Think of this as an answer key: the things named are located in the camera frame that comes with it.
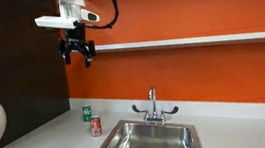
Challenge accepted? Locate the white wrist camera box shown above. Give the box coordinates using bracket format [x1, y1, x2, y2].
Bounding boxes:
[33, 11, 81, 35]

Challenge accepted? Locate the long white wall shelf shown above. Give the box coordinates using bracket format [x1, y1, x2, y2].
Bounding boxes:
[69, 26, 265, 66]

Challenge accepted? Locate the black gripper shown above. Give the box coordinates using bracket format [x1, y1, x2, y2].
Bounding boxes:
[56, 22, 98, 72]

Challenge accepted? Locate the dark wood cabinet panel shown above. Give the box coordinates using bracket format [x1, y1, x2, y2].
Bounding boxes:
[0, 0, 76, 148]

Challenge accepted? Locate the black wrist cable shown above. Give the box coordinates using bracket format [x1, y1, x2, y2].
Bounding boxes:
[80, 0, 122, 32]

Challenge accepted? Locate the white backsplash strip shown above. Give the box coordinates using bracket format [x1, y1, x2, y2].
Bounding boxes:
[68, 75, 265, 148]

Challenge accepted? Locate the green soda can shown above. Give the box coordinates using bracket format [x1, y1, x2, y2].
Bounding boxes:
[81, 104, 94, 124]

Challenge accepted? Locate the stainless steel sink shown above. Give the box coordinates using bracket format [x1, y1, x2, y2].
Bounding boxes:
[87, 110, 205, 148]

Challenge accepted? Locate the red soda can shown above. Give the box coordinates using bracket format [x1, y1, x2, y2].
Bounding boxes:
[88, 114, 103, 138]

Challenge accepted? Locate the chrome faucet with black handles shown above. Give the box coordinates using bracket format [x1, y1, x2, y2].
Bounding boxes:
[129, 83, 181, 128]

